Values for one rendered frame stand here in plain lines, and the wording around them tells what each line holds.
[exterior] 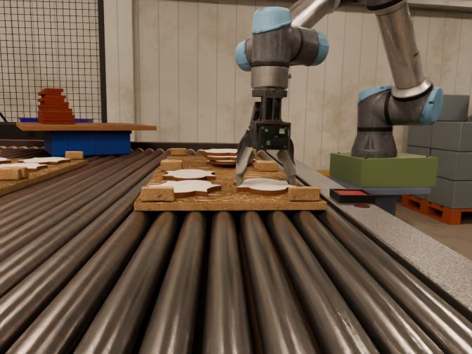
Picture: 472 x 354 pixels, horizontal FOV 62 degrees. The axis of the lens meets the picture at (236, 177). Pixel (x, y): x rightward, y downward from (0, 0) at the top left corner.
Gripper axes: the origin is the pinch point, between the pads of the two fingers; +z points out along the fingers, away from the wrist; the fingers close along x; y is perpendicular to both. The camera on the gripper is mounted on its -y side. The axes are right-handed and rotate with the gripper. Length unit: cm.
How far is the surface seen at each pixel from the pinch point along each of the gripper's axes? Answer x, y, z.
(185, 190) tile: -16.7, 8.1, -0.6
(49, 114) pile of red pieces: -75, -91, -12
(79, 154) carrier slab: -53, -51, 0
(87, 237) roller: -29.7, 27.8, 2.0
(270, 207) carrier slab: -1.2, 13.4, 1.4
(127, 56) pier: -89, -372, -71
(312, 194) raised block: 6.6, 13.0, -1.0
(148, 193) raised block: -23.0, 13.2, -1.2
